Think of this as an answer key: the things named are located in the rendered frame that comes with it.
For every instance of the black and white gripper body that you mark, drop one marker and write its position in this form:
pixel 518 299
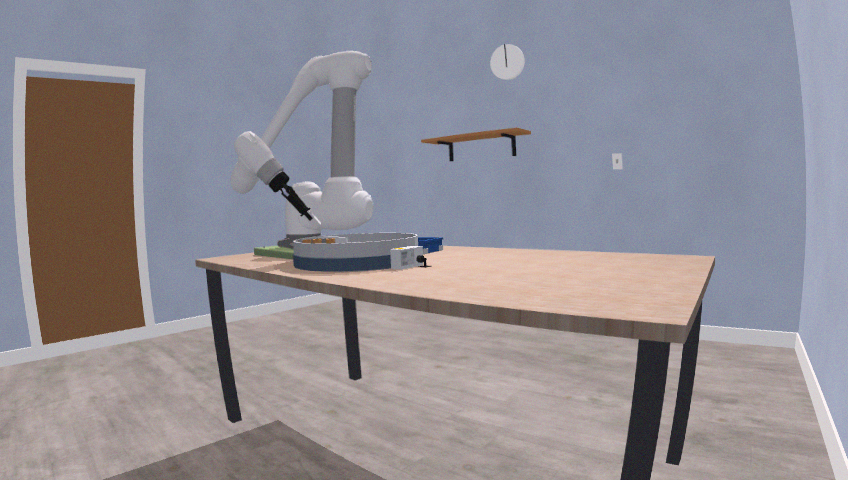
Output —
pixel 279 182

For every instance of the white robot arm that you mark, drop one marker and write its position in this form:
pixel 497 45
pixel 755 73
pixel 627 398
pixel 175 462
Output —
pixel 343 204

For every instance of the blue crate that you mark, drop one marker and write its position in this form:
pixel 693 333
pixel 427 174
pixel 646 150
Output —
pixel 430 244

